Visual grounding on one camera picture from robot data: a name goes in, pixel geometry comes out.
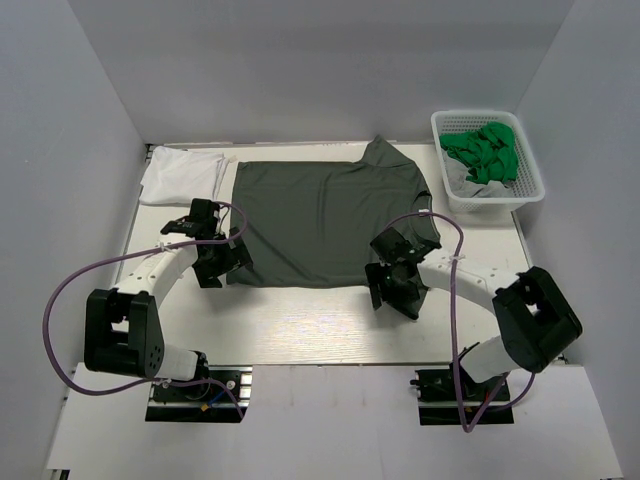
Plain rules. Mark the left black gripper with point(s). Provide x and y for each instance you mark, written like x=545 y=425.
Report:
x=236 y=259

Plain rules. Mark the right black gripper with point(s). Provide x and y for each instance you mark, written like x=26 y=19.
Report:
x=376 y=275

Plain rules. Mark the dark grey t-shirt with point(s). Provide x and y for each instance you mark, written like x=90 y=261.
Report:
x=310 y=223

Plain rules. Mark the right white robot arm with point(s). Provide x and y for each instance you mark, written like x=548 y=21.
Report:
x=536 y=323

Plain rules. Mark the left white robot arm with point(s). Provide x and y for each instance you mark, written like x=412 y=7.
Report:
x=123 y=332

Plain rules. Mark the white folded t-shirt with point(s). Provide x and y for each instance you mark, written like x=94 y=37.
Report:
x=177 y=177

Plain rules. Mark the grey t-shirt in basket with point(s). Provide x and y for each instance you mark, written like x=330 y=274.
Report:
x=461 y=186

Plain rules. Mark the white plastic basket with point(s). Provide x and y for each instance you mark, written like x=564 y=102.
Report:
x=527 y=188

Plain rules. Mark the green t-shirt in basket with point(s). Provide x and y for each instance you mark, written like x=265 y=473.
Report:
x=488 y=153

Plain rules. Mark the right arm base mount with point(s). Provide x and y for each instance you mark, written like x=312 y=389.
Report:
x=437 y=404

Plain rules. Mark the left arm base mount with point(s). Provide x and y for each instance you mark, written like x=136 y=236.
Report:
x=206 y=404

